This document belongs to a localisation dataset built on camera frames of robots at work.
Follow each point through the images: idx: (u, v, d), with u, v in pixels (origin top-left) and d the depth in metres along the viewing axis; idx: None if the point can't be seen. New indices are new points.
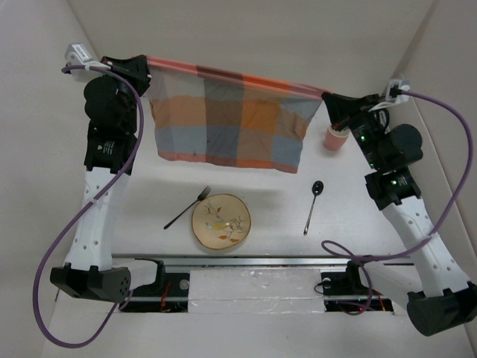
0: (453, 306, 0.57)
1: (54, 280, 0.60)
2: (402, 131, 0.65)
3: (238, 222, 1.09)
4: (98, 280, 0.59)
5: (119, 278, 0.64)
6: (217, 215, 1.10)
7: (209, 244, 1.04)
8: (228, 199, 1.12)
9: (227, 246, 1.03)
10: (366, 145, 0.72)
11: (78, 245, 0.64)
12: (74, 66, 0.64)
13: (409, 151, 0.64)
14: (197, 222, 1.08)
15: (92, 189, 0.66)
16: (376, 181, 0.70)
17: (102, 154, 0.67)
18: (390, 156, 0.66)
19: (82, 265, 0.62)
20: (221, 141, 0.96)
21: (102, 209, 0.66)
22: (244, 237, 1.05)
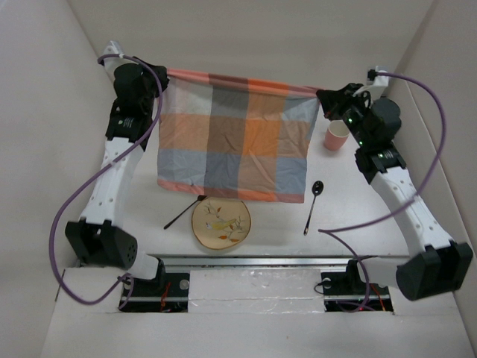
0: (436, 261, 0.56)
1: (67, 233, 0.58)
2: (380, 103, 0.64)
3: (238, 222, 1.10)
4: (111, 233, 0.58)
5: (128, 240, 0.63)
6: (217, 214, 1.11)
7: (209, 244, 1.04)
8: (228, 200, 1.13)
9: (228, 246, 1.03)
10: (354, 126, 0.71)
11: (95, 202, 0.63)
12: (111, 55, 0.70)
13: (387, 119, 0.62)
14: (198, 222, 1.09)
15: (111, 155, 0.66)
16: (362, 156, 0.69)
17: (123, 127, 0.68)
18: (373, 127, 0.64)
19: (97, 218, 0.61)
20: (220, 168, 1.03)
21: (118, 174, 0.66)
22: (244, 236, 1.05)
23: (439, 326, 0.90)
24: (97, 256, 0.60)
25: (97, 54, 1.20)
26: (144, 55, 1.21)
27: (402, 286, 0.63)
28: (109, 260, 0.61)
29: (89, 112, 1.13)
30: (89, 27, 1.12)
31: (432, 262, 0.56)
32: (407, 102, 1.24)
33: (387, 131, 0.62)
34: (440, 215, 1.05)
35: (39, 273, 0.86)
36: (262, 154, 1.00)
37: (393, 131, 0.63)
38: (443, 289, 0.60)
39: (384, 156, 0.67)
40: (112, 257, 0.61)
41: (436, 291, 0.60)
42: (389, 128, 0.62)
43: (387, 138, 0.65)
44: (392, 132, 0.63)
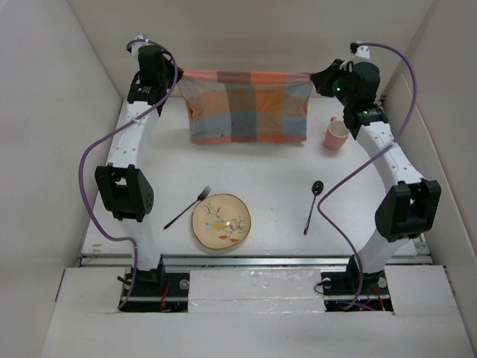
0: (406, 193, 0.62)
1: (96, 176, 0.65)
2: (361, 65, 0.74)
3: (238, 222, 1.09)
4: (135, 176, 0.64)
5: (147, 187, 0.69)
6: (217, 214, 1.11)
7: (209, 244, 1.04)
8: (228, 200, 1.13)
9: (228, 247, 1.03)
10: (342, 94, 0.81)
11: (119, 151, 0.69)
12: (137, 40, 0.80)
13: (367, 74, 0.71)
14: (197, 222, 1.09)
15: (133, 115, 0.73)
16: (348, 115, 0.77)
17: (141, 92, 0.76)
18: (355, 86, 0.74)
19: (122, 163, 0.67)
20: (243, 121, 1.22)
21: (140, 127, 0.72)
22: (244, 236, 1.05)
23: (440, 325, 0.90)
24: (121, 199, 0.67)
25: (97, 54, 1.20)
26: None
27: (380, 227, 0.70)
28: (130, 203, 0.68)
29: (89, 112, 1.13)
30: (89, 27, 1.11)
31: (402, 195, 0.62)
32: (407, 102, 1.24)
33: (368, 85, 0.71)
34: (439, 214, 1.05)
35: (39, 273, 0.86)
36: (273, 110, 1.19)
37: (373, 86, 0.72)
38: (414, 225, 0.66)
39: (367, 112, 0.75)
40: (133, 200, 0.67)
41: (408, 227, 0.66)
42: (369, 82, 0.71)
43: (368, 94, 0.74)
44: (372, 86, 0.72)
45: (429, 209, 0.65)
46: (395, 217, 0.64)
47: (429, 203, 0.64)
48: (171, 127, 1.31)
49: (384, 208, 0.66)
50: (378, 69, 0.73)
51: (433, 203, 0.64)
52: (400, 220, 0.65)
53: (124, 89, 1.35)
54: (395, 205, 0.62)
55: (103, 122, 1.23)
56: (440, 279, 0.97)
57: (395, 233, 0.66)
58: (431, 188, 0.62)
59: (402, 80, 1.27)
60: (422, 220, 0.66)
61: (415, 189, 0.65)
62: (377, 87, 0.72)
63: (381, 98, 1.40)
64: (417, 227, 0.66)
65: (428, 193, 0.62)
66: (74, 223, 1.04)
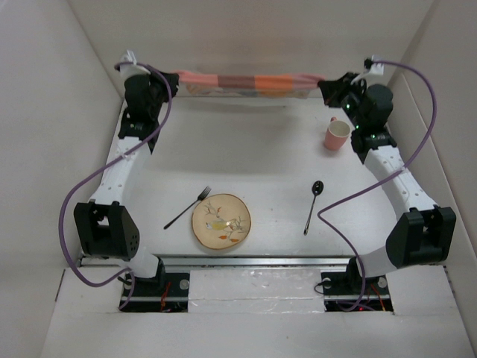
0: (419, 221, 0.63)
1: (76, 214, 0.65)
2: (375, 89, 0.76)
3: (238, 222, 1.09)
4: (117, 212, 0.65)
5: (130, 230, 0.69)
6: (217, 214, 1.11)
7: (209, 244, 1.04)
8: (228, 200, 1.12)
9: (227, 247, 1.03)
10: (351, 112, 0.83)
11: (103, 186, 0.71)
12: (125, 62, 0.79)
13: (380, 101, 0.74)
14: (197, 222, 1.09)
15: (121, 151, 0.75)
16: (356, 138, 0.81)
17: (134, 129, 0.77)
18: (367, 111, 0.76)
19: (105, 201, 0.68)
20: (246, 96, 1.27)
21: (129, 163, 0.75)
22: (244, 236, 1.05)
23: (439, 326, 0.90)
24: (98, 242, 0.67)
25: (97, 54, 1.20)
26: (143, 55, 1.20)
27: (390, 256, 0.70)
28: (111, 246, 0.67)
29: (89, 113, 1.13)
30: (89, 27, 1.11)
31: (415, 224, 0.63)
32: (407, 102, 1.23)
33: (379, 112, 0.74)
34: None
35: (39, 273, 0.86)
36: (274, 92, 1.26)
37: (384, 112, 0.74)
38: (429, 254, 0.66)
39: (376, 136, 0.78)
40: (115, 242, 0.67)
41: (422, 256, 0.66)
42: (381, 110, 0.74)
43: (378, 119, 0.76)
44: (383, 112, 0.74)
45: (443, 238, 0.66)
46: (408, 246, 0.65)
47: (443, 230, 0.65)
48: (172, 127, 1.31)
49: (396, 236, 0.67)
50: (390, 95, 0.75)
51: (447, 233, 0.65)
52: (414, 249, 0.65)
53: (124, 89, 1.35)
54: (409, 234, 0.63)
55: (103, 122, 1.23)
56: (439, 280, 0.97)
57: (408, 262, 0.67)
58: (446, 215, 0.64)
59: (402, 80, 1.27)
60: (438, 248, 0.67)
61: (428, 215, 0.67)
62: (389, 113, 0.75)
63: None
64: (432, 256, 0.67)
65: (443, 220, 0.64)
66: (74, 223, 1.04)
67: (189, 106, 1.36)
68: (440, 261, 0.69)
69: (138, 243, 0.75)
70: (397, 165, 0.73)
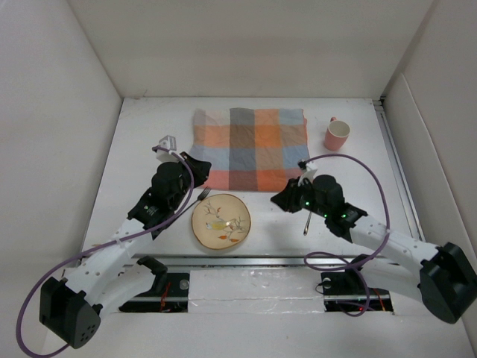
0: (437, 272, 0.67)
1: (46, 286, 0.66)
2: (318, 180, 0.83)
3: (238, 222, 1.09)
4: (77, 305, 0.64)
5: (93, 318, 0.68)
6: (217, 214, 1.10)
7: (209, 244, 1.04)
8: (228, 200, 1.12)
9: (227, 246, 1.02)
10: (312, 205, 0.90)
11: (84, 268, 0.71)
12: (162, 147, 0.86)
13: (329, 188, 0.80)
14: (197, 222, 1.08)
15: (121, 233, 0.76)
16: (332, 225, 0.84)
17: (146, 213, 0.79)
18: (324, 200, 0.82)
19: (76, 284, 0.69)
20: (244, 152, 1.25)
21: (119, 252, 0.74)
22: (244, 236, 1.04)
23: (439, 325, 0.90)
24: (51, 324, 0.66)
25: (97, 54, 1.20)
26: (143, 55, 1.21)
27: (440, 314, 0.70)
28: (62, 330, 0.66)
29: (89, 114, 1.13)
30: (89, 27, 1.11)
31: (435, 274, 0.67)
32: (407, 102, 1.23)
33: (334, 195, 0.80)
34: (439, 214, 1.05)
35: (38, 274, 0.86)
36: (273, 147, 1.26)
37: (338, 193, 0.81)
38: (467, 295, 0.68)
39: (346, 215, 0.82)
40: (65, 328, 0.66)
41: (463, 299, 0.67)
42: (334, 192, 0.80)
43: (338, 200, 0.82)
44: (339, 193, 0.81)
45: (468, 273, 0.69)
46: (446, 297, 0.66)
47: (460, 264, 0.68)
48: (172, 127, 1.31)
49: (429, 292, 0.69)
50: (332, 178, 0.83)
51: (466, 267, 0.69)
52: (453, 297, 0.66)
53: (124, 90, 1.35)
54: (439, 286, 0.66)
55: (103, 123, 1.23)
56: None
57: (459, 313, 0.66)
58: (452, 253, 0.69)
59: (402, 80, 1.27)
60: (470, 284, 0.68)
61: (438, 258, 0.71)
62: (340, 192, 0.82)
63: (381, 98, 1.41)
64: (472, 294, 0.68)
65: (453, 257, 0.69)
66: (74, 224, 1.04)
67: (190, 106, 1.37)
68: None
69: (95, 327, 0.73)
70: (377, 226, 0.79)
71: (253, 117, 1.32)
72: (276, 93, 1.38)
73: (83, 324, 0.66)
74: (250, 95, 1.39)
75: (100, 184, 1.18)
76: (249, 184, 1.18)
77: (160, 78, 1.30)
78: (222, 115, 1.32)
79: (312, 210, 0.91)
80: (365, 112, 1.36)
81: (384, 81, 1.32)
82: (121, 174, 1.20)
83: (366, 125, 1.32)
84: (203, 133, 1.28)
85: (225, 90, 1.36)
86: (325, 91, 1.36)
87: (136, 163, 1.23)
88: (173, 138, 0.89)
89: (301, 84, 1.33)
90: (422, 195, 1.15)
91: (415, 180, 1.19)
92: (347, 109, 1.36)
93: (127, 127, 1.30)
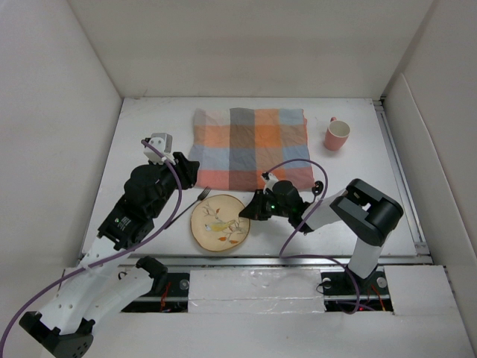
0: (343, 199, 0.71)
1: (21, 321, 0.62)
2: (276, 186, 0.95)
3: (238, 223, 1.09)
4: (52, 346, 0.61)
5: (81, 339, 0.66)
6: (216, 215, 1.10)
7: (209, 245, 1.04)
8: (227, 201, 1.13)
9: (227, 248, 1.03)
10: (277, 208, 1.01)
11: (56, 300, 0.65)
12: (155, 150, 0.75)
13: (286, 191, 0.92)
14: (197, 224, 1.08)
15: (92, 256, 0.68)
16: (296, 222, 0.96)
17: (117, 227, 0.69)
18: (284, 203, 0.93)
19: (49, 320, 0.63)
20: (243, 152, 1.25)
21: (90, 279, 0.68)
22: (243, 238, 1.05)
23: (439, 325, 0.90)
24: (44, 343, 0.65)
25: (97, 54, 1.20)
26: (144, 55, 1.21)
27: (373, 243, 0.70)
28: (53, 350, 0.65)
29: (89, 114, 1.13)
30: (89, 27, 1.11)
31: (341, 201, 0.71)
32: (407, 102, 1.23)
33: (290, 197, 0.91)
34: (439, 214, 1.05)
35: (39, 274, 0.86)
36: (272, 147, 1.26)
37: (294, 194, 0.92)
38: (386, 214, 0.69)
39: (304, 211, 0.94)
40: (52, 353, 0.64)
41: (382, 216, 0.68)
42: (290, 194, 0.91)
43: (296, 201, 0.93)
44: (294, 194, 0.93)
45: (376, 194, 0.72)
46: (359, 216, 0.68)
47: (369, 191, 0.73)
48: (172, 127, 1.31)
49: (350, 224, 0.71)
50: (288, 182, 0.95)
51: (372, 190, 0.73)
52: (370, 215, 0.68)
53: (124, 90, 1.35)
54: (347, 208, 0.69)
55: (103, 123, 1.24)
56: (439, 279, 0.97)
57: (380, 227, 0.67)
58: (356, 184, 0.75)
59: (402, 80, 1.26)
60: (387, 204, 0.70)
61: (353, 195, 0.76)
62: (297, 192, 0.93)
63: (381, 98, 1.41)
64: (390, 212, 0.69)
65: (355, 186, 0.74)
66: (74, 224, 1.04)
67: (190, 106, 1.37)
68: (402, 213, 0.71)
69: (91, 341, 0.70)
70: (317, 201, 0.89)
71: (253, 117, 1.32)
72: (276, 93, 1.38)
73: (70, 348, 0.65)
74: (250, 95, 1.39)
75: (100, 183, 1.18)
76: (249, 185, 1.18)
77: (160, 78, 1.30)
78: (222, 115, 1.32)
79: (278, 212, 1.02)
80: (365, 112, 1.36)
81: (385, 81, 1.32)
82: (121, 174, 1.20)
83: (366, 125, 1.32)
84: (203, 133, 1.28)
85: (225, 89, 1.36)
86: (325, 91, 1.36)
87: (136, 162, 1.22)
88: (168, 139, 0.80)
89: (301, 84, 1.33)
90: (421, 195, 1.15)
91: (415, 180, 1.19)
92: (346, 109, 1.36)
93: (127, 127, 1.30)
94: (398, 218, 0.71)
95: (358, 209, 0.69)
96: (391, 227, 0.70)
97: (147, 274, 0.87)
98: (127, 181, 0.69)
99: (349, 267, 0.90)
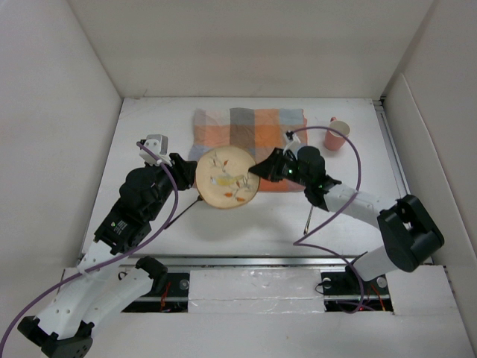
0: (393, 219, 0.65)
1: (20, 326, 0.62)
2: (302, 151, 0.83)
3: (246, 180, 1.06)
4: (51, 350, 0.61)
5: (80, 343, 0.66)
6: (223, 168, 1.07)
7: (215, 201, 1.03)
8: (235, 154, 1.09)
9: (232, 204, 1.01)
10: (295, 175, 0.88)
11: (54, 306, 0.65)
12: (150, 152, 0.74)
13: (314, 160, 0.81)
14: (203, 177, 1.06)
15: (89, 261, 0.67)
16: (311, 194, 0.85)
17: (113, 231, 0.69)
18: (305, 170, 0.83)
19: (48, 326, 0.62)
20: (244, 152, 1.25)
21: (87, 283, 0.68)
22: (250, 197, 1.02)
23: (439, 325, 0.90)
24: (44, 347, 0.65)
25: (97, 54, 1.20)
26: (143, 55, 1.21)
27: (404, 266, 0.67)
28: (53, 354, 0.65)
29: (89, 114, 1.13)
30: (89, 27, 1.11)
31: (391, 221, 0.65)
32: (407, 102, 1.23)
33: (315, 168, 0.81)
34: (439, 214, 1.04)
35: (39, 274, 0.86)
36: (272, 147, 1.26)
37: (321, 165, 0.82)
38: (429, 243, 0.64)
39: (323, 186, 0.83)
40: None
41: (425, 246, 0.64)
42: (316, 165, 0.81)
43: (320, 172, 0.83)
44: (320, 163, 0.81)
45: (427, 221, 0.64)
46: (400, 242, 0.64)
47: (421, 213, 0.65)
48: (172, 127, 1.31)
49: (387, 240, 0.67)
50: (317, 150, 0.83)
51: (424, 215, 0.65)
52: (411, 242, 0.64)
53: (124, 90, 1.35)
54: (391, 230, 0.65)
55: (103, 123, 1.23)
56: (439, 279, 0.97)
57: (419, 258, 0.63)
58: (411, 203, 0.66)
59: (402, 79, 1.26)
60: (430, 234, 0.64)
61: (399, 209, 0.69)
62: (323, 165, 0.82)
63: (381, 98, 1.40)
64: (430, 244, 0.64)
65: (409, 205, 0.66)
66: (74, 224, 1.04)
67: (190, 106, 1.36)
68: (440, 245, 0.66)
69: (91, 344, 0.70)
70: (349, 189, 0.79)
71: (253, 117, 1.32)
72: (276, 93, 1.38)
73: (69, 352, 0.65)
74: (250, 95, 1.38)
75: (100, 184, 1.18)
76: None
77: (160, 78, 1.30)
78: (222, 115, 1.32)
79: (294, 180, 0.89)
80: (365, 112, 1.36)
81: (384, 81, 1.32)
82: (121, 174, 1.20)
83: (366, 125, 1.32)
84: (203, 133, 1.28)
85: (225, 89, 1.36)
86: (325, 91, 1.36)
87: (136, 162, 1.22)
88: (165, 140, 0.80)
89: (301, 84, 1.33)
90: (422, 195, 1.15)
91: (415, 179, 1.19)
92: (346, 108, 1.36)
93: (127, 127, 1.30)
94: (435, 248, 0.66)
95: (403, 234, 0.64)
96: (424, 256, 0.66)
97: (147, 275, 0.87)
98: (122, 185, 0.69)
99: (354, 266, 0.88)
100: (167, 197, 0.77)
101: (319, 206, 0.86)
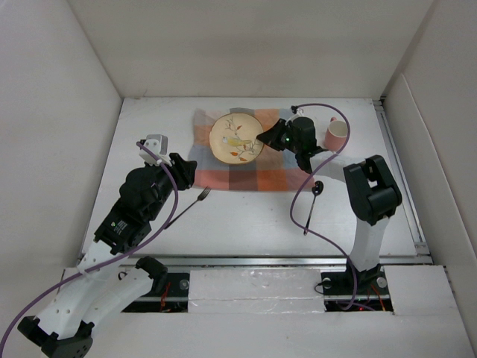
0: (357, 170, 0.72)
1: (20, 326, 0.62)
2: (297, 121, 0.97)
3: (252, 145, 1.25)
4: (51, 350, 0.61)
5: (80, 343, 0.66)
6: (235, 132, 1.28)
7: (221, 155, 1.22)
8: (249, 121, 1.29)
9: (235, 162, 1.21)
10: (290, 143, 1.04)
11: (54, 306, 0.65)
12: (150, 151, 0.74)
13: (305, 127, 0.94)
14: (218, 134, 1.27)
15: (89, 261, 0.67)
16: (300, 159, 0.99)
17: (113, 231, 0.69)
18: (298, 136, 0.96)
19: (48, 325, 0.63)
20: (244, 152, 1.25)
21: (87, 283, 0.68)
22: (252, 159, 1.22)
23: (439, 325, 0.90)
24: None
25: (97, 54, 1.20)
26: (143, 55, 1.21)
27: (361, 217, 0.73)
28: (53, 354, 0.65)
29: (89, 113, 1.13)
30: (88, 27, 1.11)
31: (354, 171, 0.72)
32: (407, 102, 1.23)
33: (305, 134, 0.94)
34: (439, 214, 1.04)
35: (39, 274, 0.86)
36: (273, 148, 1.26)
37: (311, 134, 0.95)
38: (386, 198, 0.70)
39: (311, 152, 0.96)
40: None
41: (381, 199, 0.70)
42: (306, 133, 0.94)
43: (310, 140, 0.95)
44: (311, 133, 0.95)
45: (388, 178, 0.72)
46: (361, 190, 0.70)
47: (384, 171, 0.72)
48: (172, 127, 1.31)
49: (352, 192, 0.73)
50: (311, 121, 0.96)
51: (387, 172, 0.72)
52: (371, 192, 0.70)
53: (124, 89, 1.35)
54: (355, 179, 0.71)
55: (103, 122, 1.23)
56: (439, 279, 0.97)
57: (374, 207, 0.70)
58: (378, 160, 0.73)
59: (402, 79, 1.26)
60: (390, 189, 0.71)
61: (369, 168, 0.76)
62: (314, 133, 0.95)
63: (381, 98, 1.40)
64: (388, 198, 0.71)
65: (375, 162, 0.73)
66: (74, 223, 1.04)
67: (189, 106, 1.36)
68: (399, 204, 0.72)
69: (91, 344, 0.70)
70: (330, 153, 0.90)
71: (253, 117, 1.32)
72: (276, 93, 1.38)
73: (70, 351, 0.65)
74: (250, 95, 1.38)
75: (100, 183, 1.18)
76: (248, 186, 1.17)
77: (160, 77, 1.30)
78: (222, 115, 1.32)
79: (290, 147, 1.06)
80: (365, 112, 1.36)
81: (384, 81, 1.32)
82: (121, 174, 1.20)
83: (366, 125, 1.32)
84: (203, 133, 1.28)
85: (225, 89, 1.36)
86: (325, 91, 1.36)
87: (136, 162, 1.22)
88: (164, 140, 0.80)
89: (301, 84, 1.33)
90: (421, 195, 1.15)
91: (415, 179, 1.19)
92: (346, 108, 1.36)
93: (127, 127, 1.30)
94: (393, 206, 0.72)
95: (364, 184, 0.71)
96: (383, 212, 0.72)
97: (147, 275, 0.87)
98: (122, 185, 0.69)
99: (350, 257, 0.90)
100: (167, 196, 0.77)
101: (306, 170, 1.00)
